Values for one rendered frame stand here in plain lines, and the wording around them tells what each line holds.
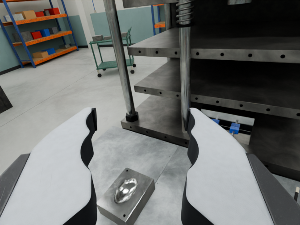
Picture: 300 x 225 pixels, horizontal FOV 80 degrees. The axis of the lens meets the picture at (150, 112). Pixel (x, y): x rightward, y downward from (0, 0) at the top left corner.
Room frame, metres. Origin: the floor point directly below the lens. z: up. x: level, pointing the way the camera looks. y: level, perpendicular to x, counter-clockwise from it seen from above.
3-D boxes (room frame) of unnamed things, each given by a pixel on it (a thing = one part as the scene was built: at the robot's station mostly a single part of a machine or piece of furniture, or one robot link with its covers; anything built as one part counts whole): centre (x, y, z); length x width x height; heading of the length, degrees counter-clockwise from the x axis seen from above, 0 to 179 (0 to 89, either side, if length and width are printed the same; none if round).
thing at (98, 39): (4.65, 0.67, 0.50); 0.98 x 0.55 x 1.01; 85
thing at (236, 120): (0.99, -0.54, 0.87); 0.50 x 0.27 x 0.17; 145
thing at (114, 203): (0.47, 0.14, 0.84); 0.20 x 0.15 x 0.07; 145
